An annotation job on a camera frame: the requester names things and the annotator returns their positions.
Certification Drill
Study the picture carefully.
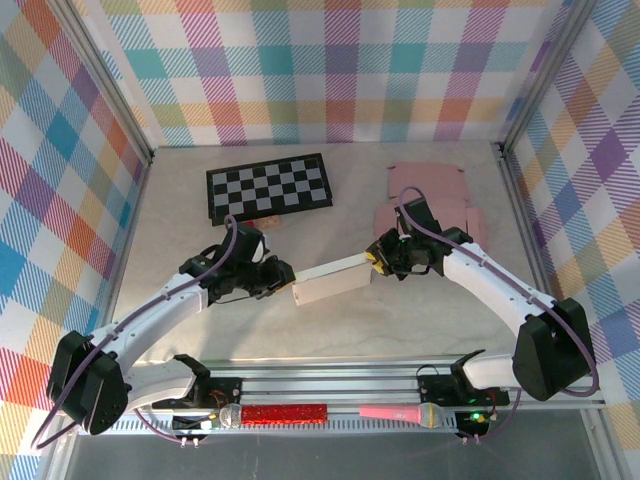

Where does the white slotted cable duct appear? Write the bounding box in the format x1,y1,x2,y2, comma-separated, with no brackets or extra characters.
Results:
77,414,461,437

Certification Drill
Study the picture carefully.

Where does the aluminium side rail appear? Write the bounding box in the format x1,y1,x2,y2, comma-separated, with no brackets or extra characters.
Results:
492,142,579,372
87,149,156,374

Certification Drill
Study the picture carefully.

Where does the red glitter toy microphone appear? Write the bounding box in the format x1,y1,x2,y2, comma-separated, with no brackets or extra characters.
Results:
218,402,330,430

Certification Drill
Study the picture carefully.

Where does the pink paper box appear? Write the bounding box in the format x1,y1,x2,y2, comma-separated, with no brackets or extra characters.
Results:
374,160,487,247

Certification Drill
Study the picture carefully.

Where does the aluminium mounting rail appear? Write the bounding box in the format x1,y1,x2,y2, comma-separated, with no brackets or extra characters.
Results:
54,355,609,417

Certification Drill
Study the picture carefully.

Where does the black and grey chessboard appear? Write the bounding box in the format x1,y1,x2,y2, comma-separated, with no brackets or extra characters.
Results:
205,152,335,229

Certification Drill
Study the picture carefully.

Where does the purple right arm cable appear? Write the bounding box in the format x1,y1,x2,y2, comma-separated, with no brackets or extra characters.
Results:
398,186,601,446

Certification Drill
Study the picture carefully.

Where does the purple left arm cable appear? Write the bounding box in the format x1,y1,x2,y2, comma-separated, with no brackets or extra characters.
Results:
30,213,240,450

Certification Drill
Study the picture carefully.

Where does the black controller board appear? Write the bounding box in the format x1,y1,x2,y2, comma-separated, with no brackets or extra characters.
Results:
171,412,220,434
455,409,490,435

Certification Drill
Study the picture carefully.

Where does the aluminium frame post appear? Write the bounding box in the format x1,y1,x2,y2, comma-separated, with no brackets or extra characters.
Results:
49,0,156,164
494,0,601,156

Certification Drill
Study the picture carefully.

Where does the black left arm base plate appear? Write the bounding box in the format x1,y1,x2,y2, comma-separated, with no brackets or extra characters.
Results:
151,375,244,412

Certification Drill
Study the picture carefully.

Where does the white paper box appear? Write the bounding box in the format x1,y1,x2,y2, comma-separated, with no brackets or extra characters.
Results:
291,251,375,307

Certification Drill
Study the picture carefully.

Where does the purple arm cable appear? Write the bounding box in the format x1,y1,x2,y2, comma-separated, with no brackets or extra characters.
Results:
398,186,601,446
30,213,240,450

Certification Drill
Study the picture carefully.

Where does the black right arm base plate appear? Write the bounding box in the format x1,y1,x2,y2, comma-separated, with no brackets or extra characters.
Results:
417,372,511,407

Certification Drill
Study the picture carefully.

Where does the pink toy microphone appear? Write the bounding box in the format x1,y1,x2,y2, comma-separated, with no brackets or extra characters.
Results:
358,402,446,430

